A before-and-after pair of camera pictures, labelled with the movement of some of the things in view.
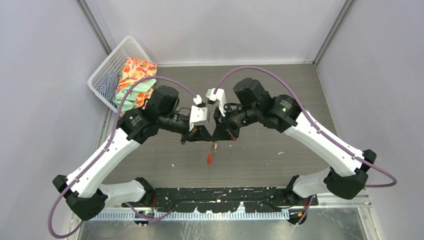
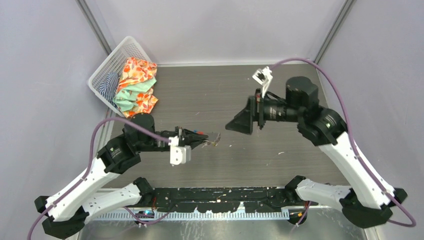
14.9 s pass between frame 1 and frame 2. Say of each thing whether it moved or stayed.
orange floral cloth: stayed
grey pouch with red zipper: moved
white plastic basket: stayed
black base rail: stayed
